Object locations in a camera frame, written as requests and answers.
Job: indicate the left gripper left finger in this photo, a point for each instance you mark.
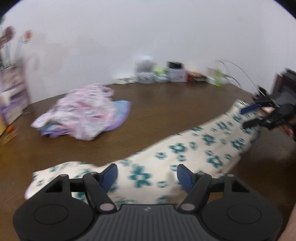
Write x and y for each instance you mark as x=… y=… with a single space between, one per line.
x=97 y=186

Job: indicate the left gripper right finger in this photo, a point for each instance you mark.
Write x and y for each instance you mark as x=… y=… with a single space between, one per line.
x=196 y=185

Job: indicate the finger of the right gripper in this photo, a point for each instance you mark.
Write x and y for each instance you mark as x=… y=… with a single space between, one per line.
x=249 y=108
x=255 y=122

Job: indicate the cream green-flower garment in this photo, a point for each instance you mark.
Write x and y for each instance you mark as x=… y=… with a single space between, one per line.
x=215 y=147

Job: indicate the pink floral garment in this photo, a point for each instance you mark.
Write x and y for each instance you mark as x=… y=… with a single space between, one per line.
x=83 y=112

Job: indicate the right hand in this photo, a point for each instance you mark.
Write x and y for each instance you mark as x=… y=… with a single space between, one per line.
x=289 y=128

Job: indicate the green spray bottle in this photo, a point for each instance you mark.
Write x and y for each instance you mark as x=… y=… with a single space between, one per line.
x=218 y=77

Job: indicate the white charger block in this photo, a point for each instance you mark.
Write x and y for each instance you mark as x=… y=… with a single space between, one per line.
x=210 y=75

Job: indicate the red dark label box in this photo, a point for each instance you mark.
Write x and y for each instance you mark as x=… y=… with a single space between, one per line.
x=194 y=77

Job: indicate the grey tin box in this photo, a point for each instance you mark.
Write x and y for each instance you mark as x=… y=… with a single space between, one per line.
x=177 y=75

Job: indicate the blue purple garment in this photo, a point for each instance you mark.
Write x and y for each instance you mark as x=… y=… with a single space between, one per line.
x=122 y=112

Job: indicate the black small box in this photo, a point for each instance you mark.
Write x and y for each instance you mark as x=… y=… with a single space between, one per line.
x=174 y=65

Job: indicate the green white small boxes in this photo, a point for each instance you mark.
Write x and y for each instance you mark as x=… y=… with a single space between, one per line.
x=160 y=76

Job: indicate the orange small item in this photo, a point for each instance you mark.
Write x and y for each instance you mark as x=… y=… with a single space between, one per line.
x=10 y=133

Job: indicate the white astronaut robot figurine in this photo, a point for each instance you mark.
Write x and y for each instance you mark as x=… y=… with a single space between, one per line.
x=144 y=70

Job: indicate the white small connectors row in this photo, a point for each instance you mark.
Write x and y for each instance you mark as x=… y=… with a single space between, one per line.
x=125 y=80

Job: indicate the yellow thermos jug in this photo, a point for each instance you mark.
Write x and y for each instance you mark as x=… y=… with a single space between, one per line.
x=2 y=125

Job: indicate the purple tissue box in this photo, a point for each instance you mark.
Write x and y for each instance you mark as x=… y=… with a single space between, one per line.
x=10 y=110

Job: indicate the pink knitted vase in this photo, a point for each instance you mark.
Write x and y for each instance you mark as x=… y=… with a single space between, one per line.
x=13 y=80

